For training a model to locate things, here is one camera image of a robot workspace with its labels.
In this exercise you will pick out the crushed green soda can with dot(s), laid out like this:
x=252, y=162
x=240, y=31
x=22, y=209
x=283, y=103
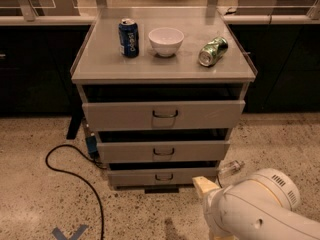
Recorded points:
x=213, y=51

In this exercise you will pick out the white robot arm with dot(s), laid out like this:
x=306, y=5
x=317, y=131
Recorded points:
x=258, y=207

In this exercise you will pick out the blue Pepsi can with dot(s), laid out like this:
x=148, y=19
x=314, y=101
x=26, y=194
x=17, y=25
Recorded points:
x=129, y=37

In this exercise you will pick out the grey drawer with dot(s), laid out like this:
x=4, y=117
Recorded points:
x=177, y=176
x=163, y=115
x=171, y=151

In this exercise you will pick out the grey top drawer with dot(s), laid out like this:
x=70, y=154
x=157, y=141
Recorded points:
x=163, y=115

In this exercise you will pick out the white bowl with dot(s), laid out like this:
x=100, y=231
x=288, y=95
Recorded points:
x=166, y=41

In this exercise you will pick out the black table leg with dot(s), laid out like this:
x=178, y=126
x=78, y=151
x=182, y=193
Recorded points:
x=74, y=126

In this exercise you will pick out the grey bottom drawer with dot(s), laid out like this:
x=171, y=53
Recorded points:
x=177, y=176

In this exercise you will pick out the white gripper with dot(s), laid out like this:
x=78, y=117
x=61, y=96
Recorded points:
x=222, y=206

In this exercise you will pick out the grey middle drawer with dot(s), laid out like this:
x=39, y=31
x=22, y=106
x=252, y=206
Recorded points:
x=171, y=151

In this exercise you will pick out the blue power adapter box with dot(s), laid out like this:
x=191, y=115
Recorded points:
x=91, y=144

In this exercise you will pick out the grey drawer cabinet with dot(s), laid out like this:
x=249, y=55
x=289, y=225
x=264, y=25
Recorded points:
x=103, y=74

